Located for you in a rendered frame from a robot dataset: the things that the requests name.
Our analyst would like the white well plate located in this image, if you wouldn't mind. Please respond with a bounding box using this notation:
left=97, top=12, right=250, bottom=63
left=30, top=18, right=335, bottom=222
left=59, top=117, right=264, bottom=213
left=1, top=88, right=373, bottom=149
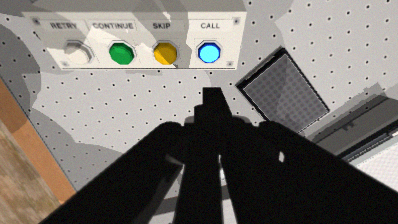
left=346, top=134, right=398, bottom=191

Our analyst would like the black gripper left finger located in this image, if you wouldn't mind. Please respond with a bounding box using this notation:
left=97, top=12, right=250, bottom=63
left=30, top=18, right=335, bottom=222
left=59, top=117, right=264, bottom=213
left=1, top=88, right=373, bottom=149
left=38, top=87, right=224, bottom=224

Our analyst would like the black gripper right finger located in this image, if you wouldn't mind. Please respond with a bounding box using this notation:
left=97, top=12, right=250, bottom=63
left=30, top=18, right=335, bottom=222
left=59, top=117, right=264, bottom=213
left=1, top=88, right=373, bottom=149
left=212, top=87, right=398, bottom=224

